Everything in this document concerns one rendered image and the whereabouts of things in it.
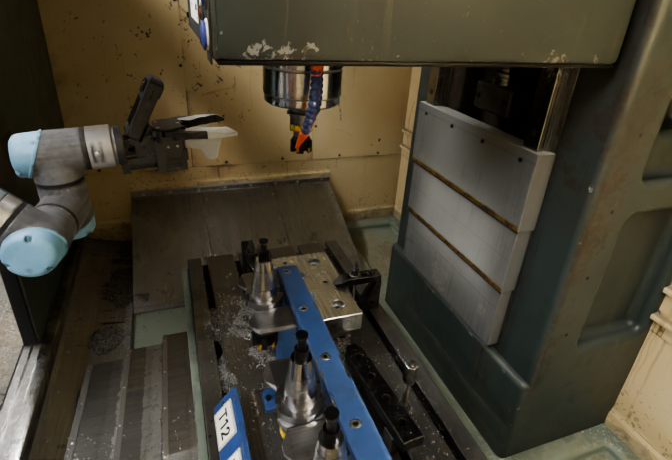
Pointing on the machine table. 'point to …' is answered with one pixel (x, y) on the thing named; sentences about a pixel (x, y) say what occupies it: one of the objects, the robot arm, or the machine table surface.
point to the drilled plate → (336, 321)
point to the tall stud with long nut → (409, 381)
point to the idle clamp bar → (383, 402)
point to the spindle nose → (277, 94)
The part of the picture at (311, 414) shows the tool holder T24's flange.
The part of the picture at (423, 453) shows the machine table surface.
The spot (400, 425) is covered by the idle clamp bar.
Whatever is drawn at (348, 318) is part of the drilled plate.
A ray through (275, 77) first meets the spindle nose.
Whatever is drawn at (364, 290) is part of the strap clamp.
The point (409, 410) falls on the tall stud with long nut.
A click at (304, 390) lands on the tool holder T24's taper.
